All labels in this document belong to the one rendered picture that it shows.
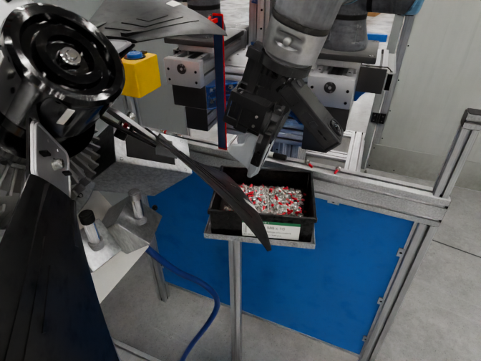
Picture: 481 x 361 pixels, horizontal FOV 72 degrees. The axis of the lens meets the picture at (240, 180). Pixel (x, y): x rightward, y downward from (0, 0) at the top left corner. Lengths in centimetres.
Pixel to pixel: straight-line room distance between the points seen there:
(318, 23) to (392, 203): 53
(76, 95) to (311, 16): 26
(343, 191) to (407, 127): 154
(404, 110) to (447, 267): 94
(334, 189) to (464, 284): 121
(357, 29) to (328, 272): 74
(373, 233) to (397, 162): 156
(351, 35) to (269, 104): 70
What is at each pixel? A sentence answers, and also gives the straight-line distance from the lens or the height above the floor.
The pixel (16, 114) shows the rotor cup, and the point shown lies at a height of 118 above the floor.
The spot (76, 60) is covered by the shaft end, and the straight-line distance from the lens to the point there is 40.
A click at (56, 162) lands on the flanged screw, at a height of 113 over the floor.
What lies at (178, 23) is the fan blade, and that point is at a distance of 61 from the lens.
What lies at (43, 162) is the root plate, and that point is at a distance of 38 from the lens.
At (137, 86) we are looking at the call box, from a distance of 92.
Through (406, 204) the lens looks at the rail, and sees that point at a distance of 86.
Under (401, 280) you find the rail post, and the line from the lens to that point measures 103.
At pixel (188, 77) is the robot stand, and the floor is 94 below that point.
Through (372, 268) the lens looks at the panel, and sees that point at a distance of 104.
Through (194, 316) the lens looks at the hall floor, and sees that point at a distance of 157.
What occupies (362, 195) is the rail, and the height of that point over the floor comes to 82.
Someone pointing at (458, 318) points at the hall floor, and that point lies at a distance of 181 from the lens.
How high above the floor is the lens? 132
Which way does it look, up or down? 36 degrees down
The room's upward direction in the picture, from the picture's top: straight up
